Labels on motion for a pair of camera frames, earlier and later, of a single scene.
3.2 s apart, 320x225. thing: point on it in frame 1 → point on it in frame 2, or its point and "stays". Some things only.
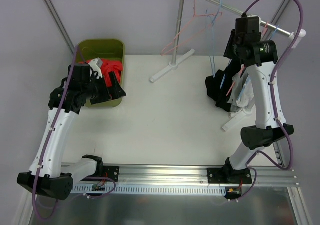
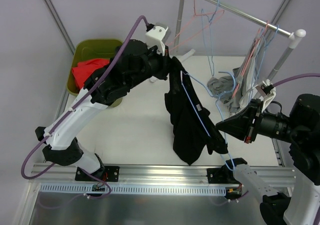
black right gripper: x=225 y=78 → x=253 y=120
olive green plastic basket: x=108 y=49 stays
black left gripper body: x=102 y=90 → x=164 y=63
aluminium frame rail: x=139 y=176 stays
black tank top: x=219 y=86 → x=189 y=115
